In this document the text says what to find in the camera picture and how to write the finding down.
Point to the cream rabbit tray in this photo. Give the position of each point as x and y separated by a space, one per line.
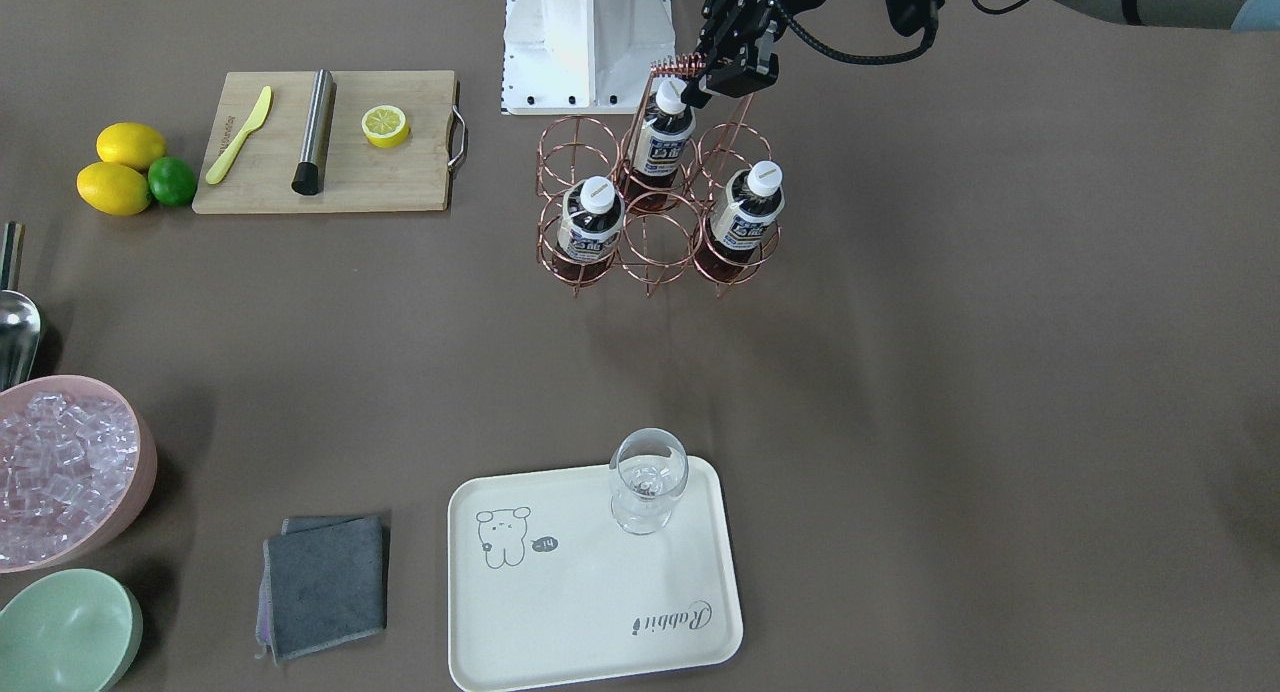
544 588

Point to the steel ice scoop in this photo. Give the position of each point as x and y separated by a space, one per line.
21 322

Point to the whole lemon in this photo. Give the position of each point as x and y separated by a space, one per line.
114 189
134 145

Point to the steel muddler black tip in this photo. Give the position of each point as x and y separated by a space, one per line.
308 179

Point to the half lemon slice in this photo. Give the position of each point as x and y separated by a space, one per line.
385 126

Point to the green lime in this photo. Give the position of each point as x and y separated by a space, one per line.
172 182

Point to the bamboo cutting board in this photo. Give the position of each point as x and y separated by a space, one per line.
358 177

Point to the clear wine glass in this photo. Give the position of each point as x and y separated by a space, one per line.
649 474

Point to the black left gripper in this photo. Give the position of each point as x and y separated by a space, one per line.
741 14

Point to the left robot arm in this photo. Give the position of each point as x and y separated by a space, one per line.
735 52

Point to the pink bowl of ice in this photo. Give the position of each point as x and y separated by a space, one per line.
79 464

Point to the yellow plastic knife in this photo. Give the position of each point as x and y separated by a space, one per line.
253 123

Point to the upper whole lemon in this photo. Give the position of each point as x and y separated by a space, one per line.
134 145

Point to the grey folded cloth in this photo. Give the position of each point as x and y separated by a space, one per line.
323 584

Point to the copper wire bottle basket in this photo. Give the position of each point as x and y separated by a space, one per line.
663 231

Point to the mint green bowl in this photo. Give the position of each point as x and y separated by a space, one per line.
76 630

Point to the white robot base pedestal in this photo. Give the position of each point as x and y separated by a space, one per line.
592 57

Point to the lower whole lemon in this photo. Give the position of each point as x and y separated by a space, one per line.
114 189

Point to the tea bottle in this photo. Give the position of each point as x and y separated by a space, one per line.
589 227
740 220
654 157

